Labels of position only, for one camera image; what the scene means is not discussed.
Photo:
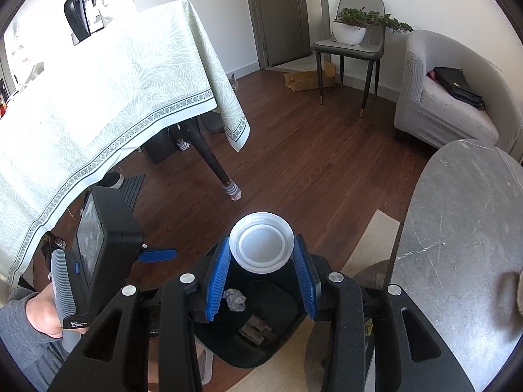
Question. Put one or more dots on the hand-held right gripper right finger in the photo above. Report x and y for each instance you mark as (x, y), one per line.
(305, 281)

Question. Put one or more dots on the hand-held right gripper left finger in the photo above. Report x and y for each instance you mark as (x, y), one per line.
(216, 281)

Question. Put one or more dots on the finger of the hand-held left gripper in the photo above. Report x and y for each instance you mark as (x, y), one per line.
(157, 255)

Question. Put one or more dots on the white tissue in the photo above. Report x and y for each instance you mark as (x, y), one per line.
(235, 300)

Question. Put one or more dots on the dark green chair seat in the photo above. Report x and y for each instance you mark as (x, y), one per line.
(265, 298)

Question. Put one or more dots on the white plastic cup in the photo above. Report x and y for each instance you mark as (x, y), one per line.
(261, 241)

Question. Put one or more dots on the grey packet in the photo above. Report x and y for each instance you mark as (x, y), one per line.
(255, 330)

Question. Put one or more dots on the person's left forearm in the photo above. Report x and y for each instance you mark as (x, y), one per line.
(24, 355)

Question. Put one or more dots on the person's left hand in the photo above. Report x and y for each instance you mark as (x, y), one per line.
(43, 310)

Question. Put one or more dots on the ribbed grey door mat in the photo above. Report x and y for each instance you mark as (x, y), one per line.
(133, 190)

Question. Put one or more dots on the dark shoe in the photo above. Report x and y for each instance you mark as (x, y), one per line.
(112, 180)

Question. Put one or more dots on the patterned sandals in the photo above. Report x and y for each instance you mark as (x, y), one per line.
(53, 243)

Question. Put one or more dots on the beige rug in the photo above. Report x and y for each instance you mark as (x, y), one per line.
(376, 245)

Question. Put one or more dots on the striped table leg sock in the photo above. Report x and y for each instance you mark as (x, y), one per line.
(232, 192)
(182, 145)

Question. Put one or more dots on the black box under table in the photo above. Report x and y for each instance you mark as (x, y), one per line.
(161, 147)

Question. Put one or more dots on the black table leg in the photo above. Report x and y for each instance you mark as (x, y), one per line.
(210, 151)

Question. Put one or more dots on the pale green patterned tablecloth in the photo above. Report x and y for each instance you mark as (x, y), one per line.
(102, 102)

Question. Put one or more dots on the grey cat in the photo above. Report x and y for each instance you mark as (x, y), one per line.
(210, 124)

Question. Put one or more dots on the round grey side table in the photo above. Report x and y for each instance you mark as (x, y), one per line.
(461, 232)

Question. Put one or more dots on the flat cardboard box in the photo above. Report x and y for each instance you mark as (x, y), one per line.
(304, 79)

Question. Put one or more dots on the light grey armchair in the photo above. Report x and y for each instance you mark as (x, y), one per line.
(421, 110)

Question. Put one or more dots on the white pitcher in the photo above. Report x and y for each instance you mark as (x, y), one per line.
(116, 2)

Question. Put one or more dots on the grey dining chair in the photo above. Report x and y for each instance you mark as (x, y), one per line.
(351, 51)

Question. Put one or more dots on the black handbag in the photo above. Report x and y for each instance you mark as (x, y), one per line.
(457, 85)

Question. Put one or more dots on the potted plant white pot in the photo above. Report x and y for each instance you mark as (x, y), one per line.
(349, 32)

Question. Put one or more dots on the grey door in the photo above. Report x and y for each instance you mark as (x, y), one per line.
(282, 16)

